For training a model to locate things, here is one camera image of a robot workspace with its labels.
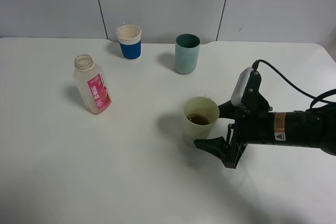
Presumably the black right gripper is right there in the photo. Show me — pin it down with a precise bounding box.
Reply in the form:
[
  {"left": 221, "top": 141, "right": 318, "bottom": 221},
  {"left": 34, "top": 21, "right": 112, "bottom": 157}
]
[{"left": 193, "top": 70, "right": 270, "bottom": 169}]

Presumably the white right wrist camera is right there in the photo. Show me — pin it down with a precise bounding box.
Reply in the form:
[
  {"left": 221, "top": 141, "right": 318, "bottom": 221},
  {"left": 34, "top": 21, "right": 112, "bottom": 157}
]
[{"left": 230, "top": 67, "right": 253, "bottom": 107}]

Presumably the teal plastic cup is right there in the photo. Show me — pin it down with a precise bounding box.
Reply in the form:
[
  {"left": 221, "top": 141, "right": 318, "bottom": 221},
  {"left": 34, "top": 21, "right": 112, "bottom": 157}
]
[{"left": 175, "top": 34, "right": 201, "bottom": 74}]

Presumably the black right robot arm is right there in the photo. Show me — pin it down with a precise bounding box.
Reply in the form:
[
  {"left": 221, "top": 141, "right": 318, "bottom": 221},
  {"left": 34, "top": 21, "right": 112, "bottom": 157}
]
[{"left": 194, "top": 67, "right": 335, "bottom": 169}]

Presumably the pale green plastic cup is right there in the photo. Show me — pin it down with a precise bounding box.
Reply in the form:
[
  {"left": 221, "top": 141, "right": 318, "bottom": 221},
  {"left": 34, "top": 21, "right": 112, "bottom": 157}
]
[{"left": 183, "top": 97, "right": 219, "bottom": 146}]

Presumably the clear bottle with pink label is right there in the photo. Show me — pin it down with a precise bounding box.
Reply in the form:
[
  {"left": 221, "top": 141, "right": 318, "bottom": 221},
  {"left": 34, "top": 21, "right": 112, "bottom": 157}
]
[{"left": 73, "top": 55, "right": 112, "bottom": 115}]

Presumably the black right camera cable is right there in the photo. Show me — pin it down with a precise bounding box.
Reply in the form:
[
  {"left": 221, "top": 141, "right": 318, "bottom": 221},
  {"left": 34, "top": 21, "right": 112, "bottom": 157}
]
[{"left": 251, "top": 59, "right": 336, "bottom": 109}]

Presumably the blue and white paper cup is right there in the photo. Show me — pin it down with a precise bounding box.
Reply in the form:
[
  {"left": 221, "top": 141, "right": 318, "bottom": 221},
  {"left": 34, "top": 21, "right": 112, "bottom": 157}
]
[{"left": 117, "top": 24, "right": 142, "bottom": 60}]

